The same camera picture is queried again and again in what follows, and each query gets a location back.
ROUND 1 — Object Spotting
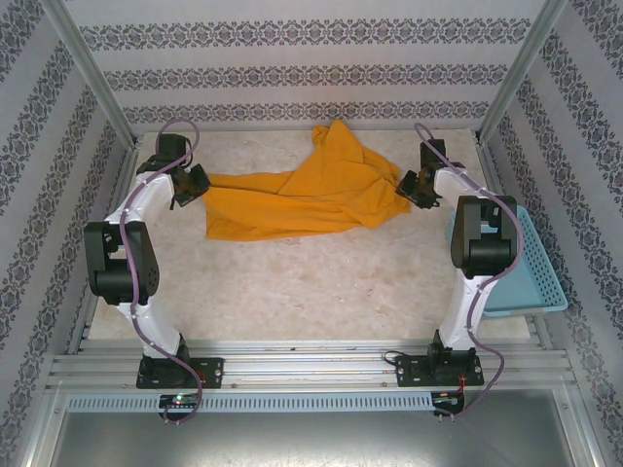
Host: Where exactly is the slotted grey cable duct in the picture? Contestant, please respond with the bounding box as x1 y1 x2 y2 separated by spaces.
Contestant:
65 392 434 413

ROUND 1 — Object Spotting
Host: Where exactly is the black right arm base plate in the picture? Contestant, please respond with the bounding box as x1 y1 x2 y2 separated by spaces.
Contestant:
394 353 484 389

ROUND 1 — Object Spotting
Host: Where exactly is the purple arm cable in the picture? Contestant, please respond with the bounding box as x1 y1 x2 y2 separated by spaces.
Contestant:
413 122 526 424
121 119 205 425

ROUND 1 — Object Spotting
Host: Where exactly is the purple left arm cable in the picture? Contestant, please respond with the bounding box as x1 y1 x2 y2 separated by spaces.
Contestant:
121 119 205 425

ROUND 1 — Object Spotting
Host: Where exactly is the light blue plastic basket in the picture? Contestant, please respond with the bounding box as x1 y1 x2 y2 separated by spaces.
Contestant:
445 204 569 320

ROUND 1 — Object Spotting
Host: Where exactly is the grey sheet metal panel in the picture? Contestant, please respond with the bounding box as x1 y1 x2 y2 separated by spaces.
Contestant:
48 412 593 467

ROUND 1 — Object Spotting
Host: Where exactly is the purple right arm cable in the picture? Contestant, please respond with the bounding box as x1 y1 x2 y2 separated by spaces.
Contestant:
413 122 526 424

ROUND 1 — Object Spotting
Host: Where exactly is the aluminium extrusion table frame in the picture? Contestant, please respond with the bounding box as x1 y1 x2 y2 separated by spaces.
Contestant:
46 130 573 393

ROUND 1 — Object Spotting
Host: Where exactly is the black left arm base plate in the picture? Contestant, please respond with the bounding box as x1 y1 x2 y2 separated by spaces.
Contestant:
135 357 225 390

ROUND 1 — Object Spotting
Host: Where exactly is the aluminium frame post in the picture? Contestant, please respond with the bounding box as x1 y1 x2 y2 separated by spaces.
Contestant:
41 0 142 150
474 0 570 145

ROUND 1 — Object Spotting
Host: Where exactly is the orange printed t-shirt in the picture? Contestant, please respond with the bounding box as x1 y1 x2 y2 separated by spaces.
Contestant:
202 120 413 243

